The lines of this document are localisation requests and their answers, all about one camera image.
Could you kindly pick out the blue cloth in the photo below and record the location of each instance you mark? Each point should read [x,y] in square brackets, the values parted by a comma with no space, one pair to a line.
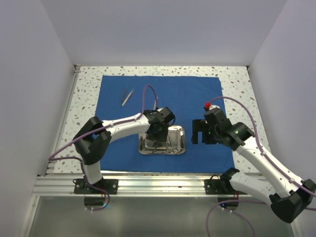
[185,97]

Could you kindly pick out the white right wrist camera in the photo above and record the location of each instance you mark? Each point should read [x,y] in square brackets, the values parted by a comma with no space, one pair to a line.
[208,106]

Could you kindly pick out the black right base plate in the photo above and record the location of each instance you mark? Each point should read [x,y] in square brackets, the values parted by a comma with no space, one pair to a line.
[216,186]

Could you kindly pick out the steel instrument tray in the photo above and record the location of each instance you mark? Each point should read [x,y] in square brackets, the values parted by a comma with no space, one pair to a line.
[146,147]

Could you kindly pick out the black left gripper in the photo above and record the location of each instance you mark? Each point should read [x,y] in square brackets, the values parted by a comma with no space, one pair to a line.
[161,138]

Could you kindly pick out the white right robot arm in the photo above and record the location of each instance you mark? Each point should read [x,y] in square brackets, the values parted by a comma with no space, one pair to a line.
[287,194]

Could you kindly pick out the pointed steel tweezers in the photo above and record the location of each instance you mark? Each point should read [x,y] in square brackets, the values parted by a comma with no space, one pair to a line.
[123,95]

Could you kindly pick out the aluminium front rail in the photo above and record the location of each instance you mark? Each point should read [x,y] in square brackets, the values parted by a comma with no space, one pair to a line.
[129,185]

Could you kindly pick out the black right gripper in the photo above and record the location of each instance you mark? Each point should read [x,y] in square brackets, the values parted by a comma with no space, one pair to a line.
[199,125]

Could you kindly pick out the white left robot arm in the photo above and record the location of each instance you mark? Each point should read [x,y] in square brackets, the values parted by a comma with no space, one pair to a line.
[92,141]

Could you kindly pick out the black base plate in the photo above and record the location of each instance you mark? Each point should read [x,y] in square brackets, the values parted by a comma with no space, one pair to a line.
[216,186]
[108,185]

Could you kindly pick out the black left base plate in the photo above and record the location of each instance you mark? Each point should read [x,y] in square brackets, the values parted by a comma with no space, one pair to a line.
[108,185]

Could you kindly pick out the steel surgical scissors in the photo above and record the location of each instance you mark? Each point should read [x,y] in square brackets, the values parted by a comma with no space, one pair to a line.
[178,140]

